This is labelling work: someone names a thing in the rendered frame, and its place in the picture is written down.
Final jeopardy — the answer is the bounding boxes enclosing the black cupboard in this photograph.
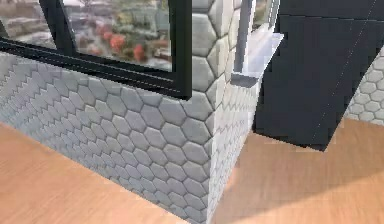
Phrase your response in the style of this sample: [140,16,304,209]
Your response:
[252,0,384,152]

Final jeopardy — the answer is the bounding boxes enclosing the grey framed window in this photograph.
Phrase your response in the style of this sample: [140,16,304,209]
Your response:
[230,0,285,89]

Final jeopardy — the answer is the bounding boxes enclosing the black framed window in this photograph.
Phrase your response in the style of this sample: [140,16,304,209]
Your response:
[0,0,193,101]

